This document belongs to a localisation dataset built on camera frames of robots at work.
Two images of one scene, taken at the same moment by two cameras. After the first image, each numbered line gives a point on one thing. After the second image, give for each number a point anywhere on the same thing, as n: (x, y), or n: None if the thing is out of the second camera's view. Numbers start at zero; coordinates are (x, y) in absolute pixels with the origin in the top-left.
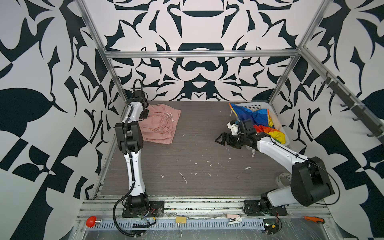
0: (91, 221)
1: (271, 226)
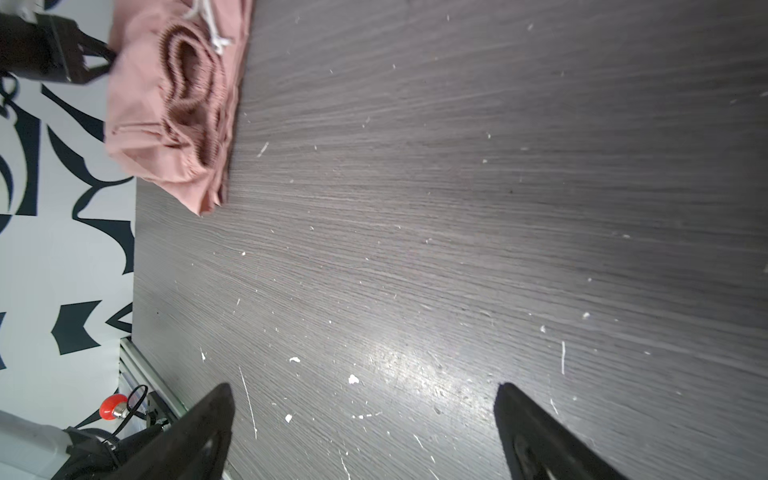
0: (108, 403)
1: None
